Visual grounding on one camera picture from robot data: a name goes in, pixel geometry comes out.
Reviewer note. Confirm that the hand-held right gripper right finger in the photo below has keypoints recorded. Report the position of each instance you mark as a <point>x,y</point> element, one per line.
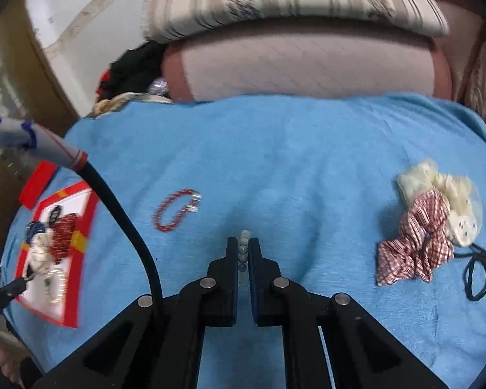
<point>259,287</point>

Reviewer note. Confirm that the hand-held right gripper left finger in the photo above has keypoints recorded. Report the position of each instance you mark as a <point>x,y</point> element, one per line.
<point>226,287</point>

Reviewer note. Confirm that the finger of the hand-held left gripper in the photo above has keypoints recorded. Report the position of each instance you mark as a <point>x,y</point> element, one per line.
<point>4,293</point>

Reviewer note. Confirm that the white dotted scrunchie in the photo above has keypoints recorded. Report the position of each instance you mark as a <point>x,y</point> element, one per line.
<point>40,251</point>

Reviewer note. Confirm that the red and white box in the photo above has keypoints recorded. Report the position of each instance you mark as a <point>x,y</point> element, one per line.
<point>71,316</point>

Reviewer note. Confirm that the dark blue claw clip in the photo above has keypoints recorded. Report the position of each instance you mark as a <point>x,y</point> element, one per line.
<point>34,230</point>

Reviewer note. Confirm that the red dotted scrunchie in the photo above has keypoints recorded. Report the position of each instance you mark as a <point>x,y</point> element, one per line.
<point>64,235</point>

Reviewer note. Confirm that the black hair clip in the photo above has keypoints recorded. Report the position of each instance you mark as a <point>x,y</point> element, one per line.
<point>54,214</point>

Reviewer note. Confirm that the blue blanket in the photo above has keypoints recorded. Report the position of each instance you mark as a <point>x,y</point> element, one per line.
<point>287,170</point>

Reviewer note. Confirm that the red plaid scrunchie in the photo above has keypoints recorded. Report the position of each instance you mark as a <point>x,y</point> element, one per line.
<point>413,243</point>

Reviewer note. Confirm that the beige patterned cloth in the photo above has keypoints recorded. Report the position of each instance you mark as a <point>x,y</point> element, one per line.
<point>121,103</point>

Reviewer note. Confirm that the clear plastic wrapper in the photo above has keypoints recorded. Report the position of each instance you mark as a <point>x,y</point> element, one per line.
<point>158,86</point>

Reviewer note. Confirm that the cream scrunchie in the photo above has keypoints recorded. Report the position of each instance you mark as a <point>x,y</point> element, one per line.
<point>461,210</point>

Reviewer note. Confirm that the pink sofa cushion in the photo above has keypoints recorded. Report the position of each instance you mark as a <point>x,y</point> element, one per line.
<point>457,16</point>
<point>307,69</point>

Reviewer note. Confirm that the black clothing pile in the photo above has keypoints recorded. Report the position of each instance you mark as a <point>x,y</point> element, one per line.
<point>129,69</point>

